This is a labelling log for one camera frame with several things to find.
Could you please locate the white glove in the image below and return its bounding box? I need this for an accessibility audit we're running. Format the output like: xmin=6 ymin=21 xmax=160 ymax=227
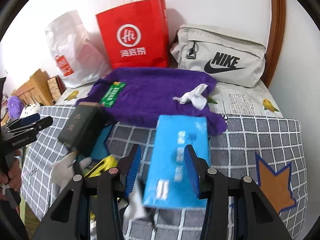
xmin=52 ymin=151 xmax=77 ymax=193

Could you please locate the purple towel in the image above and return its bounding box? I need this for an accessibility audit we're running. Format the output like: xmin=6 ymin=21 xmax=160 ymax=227
xmin=75 ymin=67 xmax=228 ymax=136

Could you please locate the white Miniso plastic bag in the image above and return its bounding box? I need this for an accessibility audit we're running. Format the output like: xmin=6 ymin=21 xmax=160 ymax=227
xmin=46 ymin=11 xmax=111 ymax=88

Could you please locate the person's left hand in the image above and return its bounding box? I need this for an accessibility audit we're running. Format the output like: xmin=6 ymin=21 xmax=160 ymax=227
xmin=0 ymin=157 xmax=22 ymax=192

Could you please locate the red Haidilao paper bag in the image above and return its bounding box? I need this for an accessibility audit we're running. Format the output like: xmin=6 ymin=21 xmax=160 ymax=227
xmin=96 ymin=0 xmax=170 ymax=69

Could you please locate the wooden bed headboard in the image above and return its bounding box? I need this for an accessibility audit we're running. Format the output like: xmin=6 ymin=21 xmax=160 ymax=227
xmin=11 ymin=69 xmax=53 ymax=106

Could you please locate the beige Nike bag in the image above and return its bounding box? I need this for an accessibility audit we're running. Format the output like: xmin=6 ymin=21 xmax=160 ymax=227
xmin=170 ymin=24 xmax=266 ymax=88

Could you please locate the yellow black mesh pouch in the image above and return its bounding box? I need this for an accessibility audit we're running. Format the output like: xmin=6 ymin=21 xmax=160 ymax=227
xmin=85 ymin=155 xmax=118 ymax=220

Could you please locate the grey checked blanket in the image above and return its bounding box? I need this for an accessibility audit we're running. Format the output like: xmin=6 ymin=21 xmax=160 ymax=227
xmin=22 ymin=105 xmax=308 ymax=239

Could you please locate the dark green tea tin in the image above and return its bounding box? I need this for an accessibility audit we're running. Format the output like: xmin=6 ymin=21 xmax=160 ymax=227
xmin=57 ymin=102 xmax=106 ymax=157

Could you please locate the brown wooden door frame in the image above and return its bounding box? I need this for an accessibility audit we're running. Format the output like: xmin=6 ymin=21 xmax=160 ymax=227
xmin=261 ymin=0 xmax=286 ymax=87

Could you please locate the patterned gift box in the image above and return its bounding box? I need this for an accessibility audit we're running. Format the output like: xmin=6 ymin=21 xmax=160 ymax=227
xmin=47 ymin=75 xmax=66 ymax=102

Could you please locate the white dotted pillow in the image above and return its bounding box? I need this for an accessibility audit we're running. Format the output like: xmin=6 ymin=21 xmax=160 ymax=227
xmin=20 ymin=103 xmax=41 ymax=118

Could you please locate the purple plush toy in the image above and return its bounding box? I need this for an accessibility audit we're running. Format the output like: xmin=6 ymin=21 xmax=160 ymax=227
xmin=8 ymin=96 xmax=24 ymax=120

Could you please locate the translucent zip pouch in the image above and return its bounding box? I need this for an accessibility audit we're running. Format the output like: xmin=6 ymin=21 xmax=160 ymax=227
xmin=119 ymin=179 xmax=149 ymax=222

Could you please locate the white sock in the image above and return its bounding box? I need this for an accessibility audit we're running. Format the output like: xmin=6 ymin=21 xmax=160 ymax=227
xmin=172 ymin=83 xmax=208 ymax=110

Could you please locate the blue tissue pack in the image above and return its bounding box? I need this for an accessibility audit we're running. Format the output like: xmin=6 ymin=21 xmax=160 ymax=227
xmin=143 ymin=115 xmax=209 ymax=209

